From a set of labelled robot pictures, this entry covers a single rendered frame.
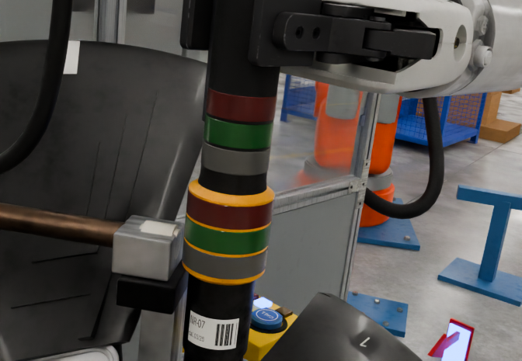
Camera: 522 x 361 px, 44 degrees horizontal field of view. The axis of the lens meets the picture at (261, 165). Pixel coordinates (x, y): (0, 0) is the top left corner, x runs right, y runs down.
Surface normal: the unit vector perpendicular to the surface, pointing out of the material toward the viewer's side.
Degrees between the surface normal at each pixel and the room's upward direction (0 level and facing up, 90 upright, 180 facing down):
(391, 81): 90
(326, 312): 14
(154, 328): 90
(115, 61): 38
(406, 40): 89
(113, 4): 90
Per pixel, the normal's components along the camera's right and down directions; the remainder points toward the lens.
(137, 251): -0.13, 0.25
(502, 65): 0.66, 0.56
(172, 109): 0.18, -0.60
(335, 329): 0.20, -0.86
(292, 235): 0.73, 0.26
